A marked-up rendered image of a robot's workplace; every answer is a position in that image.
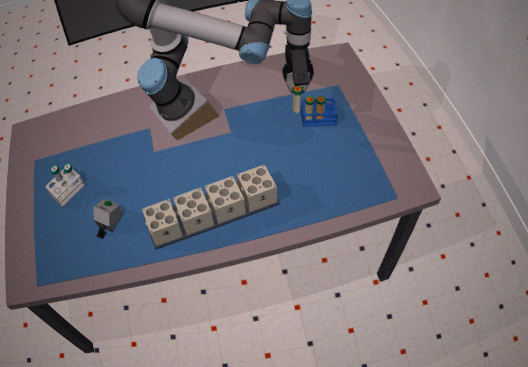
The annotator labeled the blue bench mat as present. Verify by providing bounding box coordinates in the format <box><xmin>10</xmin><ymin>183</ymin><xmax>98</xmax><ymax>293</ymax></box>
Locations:
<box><xmin>34</xmin><ymin>86</ymin><xmax>398</xmax><ymax>287</ymax></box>

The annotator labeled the blue tube rack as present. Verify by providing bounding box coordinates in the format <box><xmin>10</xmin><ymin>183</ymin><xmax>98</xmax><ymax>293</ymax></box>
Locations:
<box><xmin>301</xmin><ymin>98</ymin><xmax>338</xmax><ymax>127</ymax></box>

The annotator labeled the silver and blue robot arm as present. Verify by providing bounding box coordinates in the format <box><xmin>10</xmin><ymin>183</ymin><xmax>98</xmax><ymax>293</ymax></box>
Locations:
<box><xmin>115</xmin><ymin>0</ymin><xmax>312</xmax><ymax>121</ymax></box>

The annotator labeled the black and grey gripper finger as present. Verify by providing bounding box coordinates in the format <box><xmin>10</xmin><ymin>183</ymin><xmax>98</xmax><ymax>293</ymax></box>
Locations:
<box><xmin>302</xmin><ymin>64</ymin><xmax>314</xmax><ymax>93</ymax></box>
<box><xmin>283</xmin><ymin>64</ymin><xmax>293</xmax><ymax>93</ymax></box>

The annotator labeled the beige bucket adapter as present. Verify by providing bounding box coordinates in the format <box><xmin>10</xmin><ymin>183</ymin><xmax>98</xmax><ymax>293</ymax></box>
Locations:
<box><xmin>237</xmin><ymin>164</ymin><xmax>277</xmax><ymax>212</ymax></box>
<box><xmin>142</xmin><ymin>199</ymin><xmax>183</xmax><ymax>246</ymax></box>
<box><xmin>205</xmin><ymin>176</ymin><xmax>246</xmax><ymax>224</ymax></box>
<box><xmin>173</xmin><ymin>188</ymin><xmax>214</xmax><ymax>235</ymax></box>

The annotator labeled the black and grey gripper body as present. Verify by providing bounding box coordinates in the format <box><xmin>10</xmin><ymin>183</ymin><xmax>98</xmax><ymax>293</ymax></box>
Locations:
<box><xmin>285</xmin><ymin>41</ymin><xmax>311</xmax><ymax>72</ymax></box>

